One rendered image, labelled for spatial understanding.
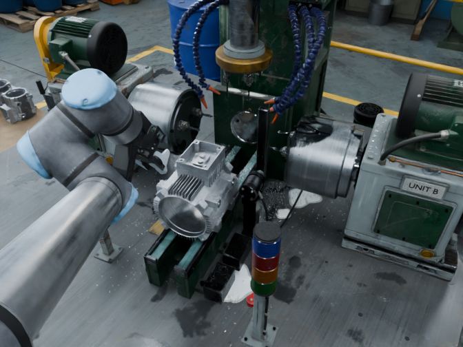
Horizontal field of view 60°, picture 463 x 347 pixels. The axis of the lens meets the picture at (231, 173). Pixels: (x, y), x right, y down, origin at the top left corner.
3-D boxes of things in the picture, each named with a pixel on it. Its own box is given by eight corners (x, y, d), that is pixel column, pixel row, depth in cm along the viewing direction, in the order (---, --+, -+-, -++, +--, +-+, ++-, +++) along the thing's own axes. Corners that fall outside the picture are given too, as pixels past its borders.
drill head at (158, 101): (137, 117, 176) (127, 62, 161) (212, 135, 165) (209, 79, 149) (100, 147, 159) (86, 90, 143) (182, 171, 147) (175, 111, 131)
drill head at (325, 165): (282, 153, 155) (286, 95, 139) (393, 181, 142) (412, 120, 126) (258, 193, 137) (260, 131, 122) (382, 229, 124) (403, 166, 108)
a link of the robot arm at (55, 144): (53, 191, 74) (103, 143, 75) (2, 146, 71) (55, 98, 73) (61, 186, 83) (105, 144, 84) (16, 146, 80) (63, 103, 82)
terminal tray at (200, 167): (195, 158, 127) (193, 138, 123) (226, 165, 124) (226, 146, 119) (176, 180, 119) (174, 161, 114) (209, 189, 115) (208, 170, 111)
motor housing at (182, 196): (187, 190, 138) (182, 145, 126) (238, 205, 132) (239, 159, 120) (156, 230, 124) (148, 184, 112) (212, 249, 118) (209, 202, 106)
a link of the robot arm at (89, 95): (47, 90, 75) (87, 54, 77) (84, 122, 86) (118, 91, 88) (74, 117, 71) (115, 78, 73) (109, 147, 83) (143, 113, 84)
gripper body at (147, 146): (167, 137, 100) (148, 112, 90) (153, 167, 98) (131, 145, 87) (142, 130, 103) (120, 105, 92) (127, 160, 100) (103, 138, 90)
